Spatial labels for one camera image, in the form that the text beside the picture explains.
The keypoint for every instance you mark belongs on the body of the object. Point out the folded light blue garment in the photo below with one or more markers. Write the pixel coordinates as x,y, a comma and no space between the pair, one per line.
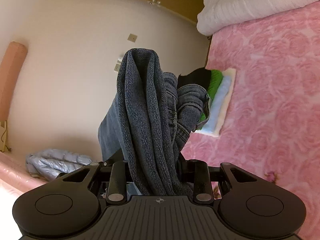
220,100

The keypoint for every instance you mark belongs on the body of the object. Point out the folded black garment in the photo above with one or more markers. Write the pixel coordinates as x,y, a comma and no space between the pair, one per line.
197,78

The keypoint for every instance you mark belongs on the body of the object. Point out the silver blue puffer jacket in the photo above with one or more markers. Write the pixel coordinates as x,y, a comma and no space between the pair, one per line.
55,162

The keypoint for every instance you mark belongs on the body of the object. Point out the pink glossy padded seat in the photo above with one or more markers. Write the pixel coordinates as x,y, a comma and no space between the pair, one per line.
17,177

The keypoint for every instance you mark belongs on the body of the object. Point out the small beige wall plate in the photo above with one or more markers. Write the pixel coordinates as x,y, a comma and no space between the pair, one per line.
117,67

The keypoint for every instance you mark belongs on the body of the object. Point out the pink floral blanket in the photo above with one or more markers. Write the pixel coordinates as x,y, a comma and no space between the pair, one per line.
275,92

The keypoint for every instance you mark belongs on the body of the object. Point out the blue denim jeans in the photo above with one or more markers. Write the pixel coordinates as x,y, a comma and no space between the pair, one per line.
145,120

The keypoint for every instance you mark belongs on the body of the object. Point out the folded cream garment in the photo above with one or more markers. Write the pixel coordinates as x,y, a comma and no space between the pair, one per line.
231,80

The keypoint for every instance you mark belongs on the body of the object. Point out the folded green garment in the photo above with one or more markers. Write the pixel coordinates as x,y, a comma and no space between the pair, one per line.
215,82

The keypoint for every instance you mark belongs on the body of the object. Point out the pale striped quilt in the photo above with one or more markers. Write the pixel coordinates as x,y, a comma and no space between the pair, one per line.
250,2

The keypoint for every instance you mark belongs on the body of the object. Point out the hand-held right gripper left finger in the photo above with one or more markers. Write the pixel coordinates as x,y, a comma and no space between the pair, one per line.
118,177

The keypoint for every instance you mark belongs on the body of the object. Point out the beige square wall plate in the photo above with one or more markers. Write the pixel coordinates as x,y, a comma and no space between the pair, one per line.
132,37

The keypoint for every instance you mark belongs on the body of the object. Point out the pink upright cushion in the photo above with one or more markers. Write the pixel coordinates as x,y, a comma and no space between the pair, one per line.
11,80

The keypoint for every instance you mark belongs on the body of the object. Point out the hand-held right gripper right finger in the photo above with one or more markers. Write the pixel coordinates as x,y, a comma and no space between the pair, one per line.
202,177

